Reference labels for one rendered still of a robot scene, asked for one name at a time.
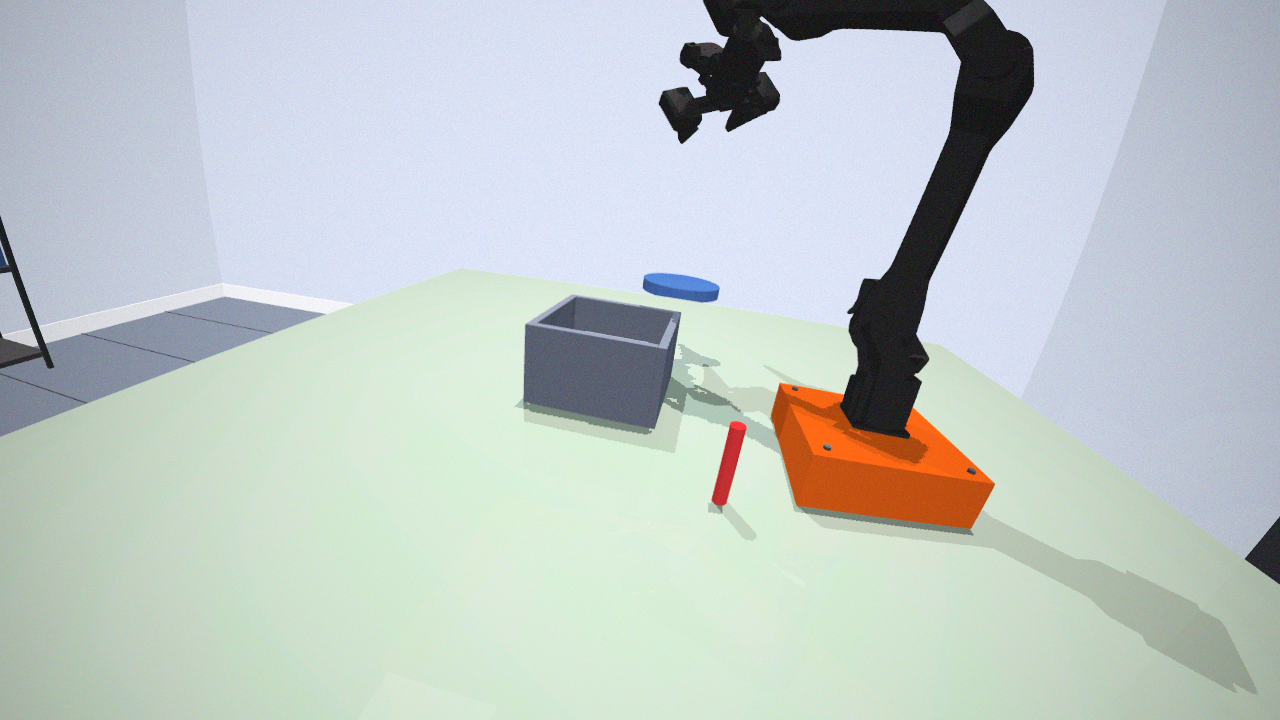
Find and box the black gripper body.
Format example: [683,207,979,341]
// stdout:
[659,54,780,133]

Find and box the red peg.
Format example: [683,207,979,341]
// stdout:
[712,421,746,506]

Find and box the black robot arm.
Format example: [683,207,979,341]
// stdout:
[678,0,1034,439]

